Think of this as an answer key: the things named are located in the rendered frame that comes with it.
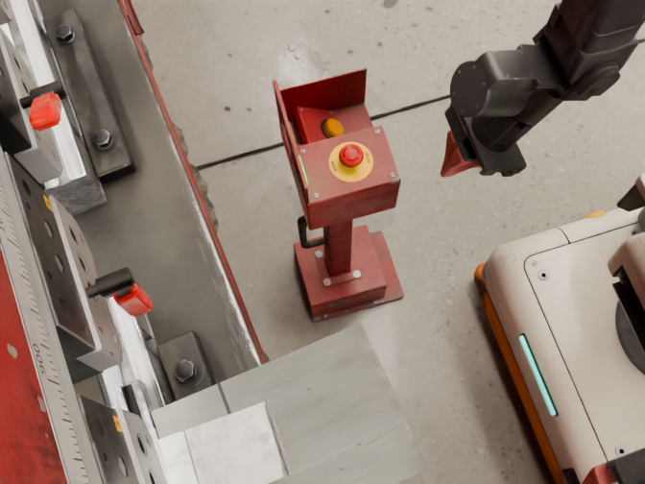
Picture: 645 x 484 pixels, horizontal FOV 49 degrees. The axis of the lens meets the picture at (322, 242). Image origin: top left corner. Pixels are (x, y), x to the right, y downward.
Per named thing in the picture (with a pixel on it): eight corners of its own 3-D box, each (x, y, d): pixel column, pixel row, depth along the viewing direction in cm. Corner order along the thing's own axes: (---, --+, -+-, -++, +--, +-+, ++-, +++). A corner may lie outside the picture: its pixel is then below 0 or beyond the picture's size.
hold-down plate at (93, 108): (137, 172, 105) (131, 162, 102) (103, 185, 105) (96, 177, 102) (81, 18, 115) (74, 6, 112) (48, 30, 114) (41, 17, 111)
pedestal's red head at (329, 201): (395, 208, 126) (405, 162, 109) (309, 231, 124) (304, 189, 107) (364, 113, 132) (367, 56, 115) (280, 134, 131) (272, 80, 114)
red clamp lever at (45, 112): (57, 106, 58) (59, 77, 66) (8, 123, 57) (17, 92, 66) (66, 125, 59) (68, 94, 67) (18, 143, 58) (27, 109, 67)
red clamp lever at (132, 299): (159, 310, 69) (132, 281, 60) (119, 326, 69) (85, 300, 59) (154, 294, 70) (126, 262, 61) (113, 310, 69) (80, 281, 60)
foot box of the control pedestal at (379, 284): (404, 298, 188) (408, 284, 177) (313, 323, 186) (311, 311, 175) (382, 229, 195) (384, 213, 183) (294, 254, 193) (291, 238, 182)
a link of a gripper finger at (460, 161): (430, 192, 89) (474, 153, 81) (411, 144, 91) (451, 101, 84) (471, 189, 92) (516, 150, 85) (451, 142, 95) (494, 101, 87)
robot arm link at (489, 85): (630, 72, 69) (592, 3, 72) (546, 69, 63) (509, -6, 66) (547, 140, 79) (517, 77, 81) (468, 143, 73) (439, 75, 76)
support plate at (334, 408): (427, 469, 79) (428, 469, 78) (205, 570, 76) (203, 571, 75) (361, 324, 85) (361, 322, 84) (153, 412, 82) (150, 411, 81)
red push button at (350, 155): (366, 171, 116) (367, 160, 112) (343, 177, 115) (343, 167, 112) (359, 150, 117) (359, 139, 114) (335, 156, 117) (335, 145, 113)
